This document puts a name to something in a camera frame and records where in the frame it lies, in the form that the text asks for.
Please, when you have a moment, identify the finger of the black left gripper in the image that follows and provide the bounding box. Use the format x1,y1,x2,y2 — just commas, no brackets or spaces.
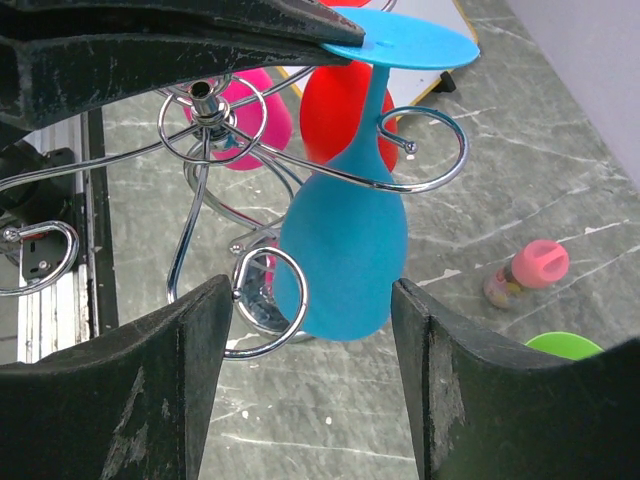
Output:
1,1,365,130

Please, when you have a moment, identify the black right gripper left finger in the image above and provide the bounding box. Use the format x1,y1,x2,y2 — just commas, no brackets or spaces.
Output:
1,275,232,479

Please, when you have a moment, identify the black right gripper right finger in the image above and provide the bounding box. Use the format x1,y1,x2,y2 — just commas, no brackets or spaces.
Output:
391,279,639,479

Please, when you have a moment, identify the green wine glass back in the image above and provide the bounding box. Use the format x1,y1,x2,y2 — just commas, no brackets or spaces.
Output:
525,331,604,361

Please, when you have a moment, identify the blue wine glass front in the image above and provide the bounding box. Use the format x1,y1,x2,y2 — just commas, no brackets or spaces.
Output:
272,7,481,342

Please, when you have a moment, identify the magenta wine glass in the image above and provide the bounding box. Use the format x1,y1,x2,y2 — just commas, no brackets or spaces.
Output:
183,67,294,172

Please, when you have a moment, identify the red wine glass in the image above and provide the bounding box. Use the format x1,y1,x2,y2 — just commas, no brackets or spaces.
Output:
299,0,400,171

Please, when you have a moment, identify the aluminium mounting rail frame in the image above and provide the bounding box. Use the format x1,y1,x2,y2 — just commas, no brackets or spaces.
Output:
1,109,120,365

